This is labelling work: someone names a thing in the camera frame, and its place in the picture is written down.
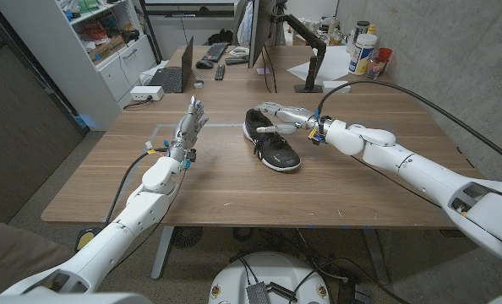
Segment grey table leg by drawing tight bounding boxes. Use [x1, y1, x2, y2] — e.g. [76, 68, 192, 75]
[150, 226, 175, 280]
[363, 227, 390, 286]

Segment yellow and black floor object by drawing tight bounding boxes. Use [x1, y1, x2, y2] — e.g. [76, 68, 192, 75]
[74, 226, 102, 252]

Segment black sneaker with white sole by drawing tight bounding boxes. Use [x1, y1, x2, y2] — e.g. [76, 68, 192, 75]
[242, 107, 302, 172]

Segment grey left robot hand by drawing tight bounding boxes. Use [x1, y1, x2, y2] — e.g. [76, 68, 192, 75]
[165, 95, 210, 166]

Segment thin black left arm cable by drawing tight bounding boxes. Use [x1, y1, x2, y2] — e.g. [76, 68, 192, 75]
[106, 166, 187, 274]

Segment white paper sheet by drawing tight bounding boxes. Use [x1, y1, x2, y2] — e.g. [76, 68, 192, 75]
[286, 45, 353, 82]

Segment black keyboard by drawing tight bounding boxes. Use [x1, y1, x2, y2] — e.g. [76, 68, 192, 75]
[201, 41, 229, 63]

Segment small white rectangular box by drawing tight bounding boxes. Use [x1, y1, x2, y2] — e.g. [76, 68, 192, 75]
[321, 79, 352, 94]

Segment dark-lidded jar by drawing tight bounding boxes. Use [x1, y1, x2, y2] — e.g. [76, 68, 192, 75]
[354, 19, 371, 43]

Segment red cup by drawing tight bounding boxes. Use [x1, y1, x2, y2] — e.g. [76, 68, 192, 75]
[376, 47, 393, 68]

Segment white power box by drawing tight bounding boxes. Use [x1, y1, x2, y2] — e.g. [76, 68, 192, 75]
[129, 85, 166, 102]

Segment cardboard box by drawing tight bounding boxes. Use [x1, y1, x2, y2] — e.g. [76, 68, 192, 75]
[87, 35, 127, 64]

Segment white robot torso base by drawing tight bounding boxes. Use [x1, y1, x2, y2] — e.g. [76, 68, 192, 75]
[208, 252, 331, 304]

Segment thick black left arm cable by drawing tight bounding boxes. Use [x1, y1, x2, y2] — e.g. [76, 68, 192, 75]
[104, 148, 167, 223]

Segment white canister with blue label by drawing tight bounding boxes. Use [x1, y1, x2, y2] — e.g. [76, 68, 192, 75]
[347, 33, 379, 77]

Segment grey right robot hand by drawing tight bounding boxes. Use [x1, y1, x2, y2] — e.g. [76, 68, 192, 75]
[254, 100, 332, 144]

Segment white shelf cabinet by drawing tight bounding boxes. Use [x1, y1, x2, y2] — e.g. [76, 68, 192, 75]
[0, 0, 157, 132]

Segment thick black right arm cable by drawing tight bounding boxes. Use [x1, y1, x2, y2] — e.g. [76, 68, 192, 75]
[316, 79, 502, 172]

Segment brown fabric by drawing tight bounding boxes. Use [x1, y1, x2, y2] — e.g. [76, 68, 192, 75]
[0, 219, 73, 295]

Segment black computer monitor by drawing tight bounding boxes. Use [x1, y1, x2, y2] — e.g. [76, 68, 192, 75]
[248, 0, 277, 69]

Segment orange bag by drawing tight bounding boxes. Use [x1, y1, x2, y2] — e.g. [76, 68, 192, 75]
[80, 20, 108, 41]

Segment black monitor cable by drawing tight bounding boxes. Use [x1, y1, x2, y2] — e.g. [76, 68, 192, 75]
[261, 44, 278, 94]

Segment black bag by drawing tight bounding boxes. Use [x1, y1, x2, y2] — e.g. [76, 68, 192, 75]
[207, 28, 234, 46]

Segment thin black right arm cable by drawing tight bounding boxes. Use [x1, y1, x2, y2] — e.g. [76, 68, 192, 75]
[351, 155, 445, 210]

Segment black open laptop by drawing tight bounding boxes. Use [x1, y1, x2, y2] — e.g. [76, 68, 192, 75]
[148, 35, 194, 95]

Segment round black floor fan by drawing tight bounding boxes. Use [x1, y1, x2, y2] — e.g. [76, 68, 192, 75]
[170, 226, 205, 249]

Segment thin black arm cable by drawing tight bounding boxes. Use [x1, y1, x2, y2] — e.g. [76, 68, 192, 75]
[106, 166, 187, 274]
[351, 155, 445, 210]

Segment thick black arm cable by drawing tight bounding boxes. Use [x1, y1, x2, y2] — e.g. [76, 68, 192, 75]
[316, 79, 502, 172]
[104, 148, 167, 223]

